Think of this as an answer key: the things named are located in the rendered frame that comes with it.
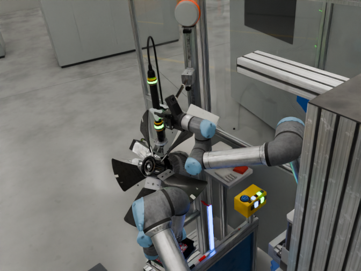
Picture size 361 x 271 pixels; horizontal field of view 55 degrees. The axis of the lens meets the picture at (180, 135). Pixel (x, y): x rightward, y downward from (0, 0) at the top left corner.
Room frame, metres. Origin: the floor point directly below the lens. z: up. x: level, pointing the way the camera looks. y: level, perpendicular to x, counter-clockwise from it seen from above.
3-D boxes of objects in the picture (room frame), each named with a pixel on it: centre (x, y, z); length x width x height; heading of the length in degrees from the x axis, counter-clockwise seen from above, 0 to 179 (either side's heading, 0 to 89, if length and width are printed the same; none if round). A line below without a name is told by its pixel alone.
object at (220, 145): (2.00, -0.25, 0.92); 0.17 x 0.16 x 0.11; 126
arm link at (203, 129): (1.31, -0.10, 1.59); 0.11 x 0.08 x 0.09; 46
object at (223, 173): (1.82, -0.28, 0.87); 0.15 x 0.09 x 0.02; 32
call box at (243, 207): (1.39, -0.35, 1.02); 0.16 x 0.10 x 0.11; 126
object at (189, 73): (2.10, -0.10, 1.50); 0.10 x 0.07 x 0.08; 161
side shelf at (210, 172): (1.93, -0.27, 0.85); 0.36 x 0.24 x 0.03; 36
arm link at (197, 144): (1.30, -0.09, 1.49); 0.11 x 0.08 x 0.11; 158
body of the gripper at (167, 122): (1.42, 0.01, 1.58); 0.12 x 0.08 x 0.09; 46
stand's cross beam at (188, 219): (1.75, 0.01, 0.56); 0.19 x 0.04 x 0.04; 126
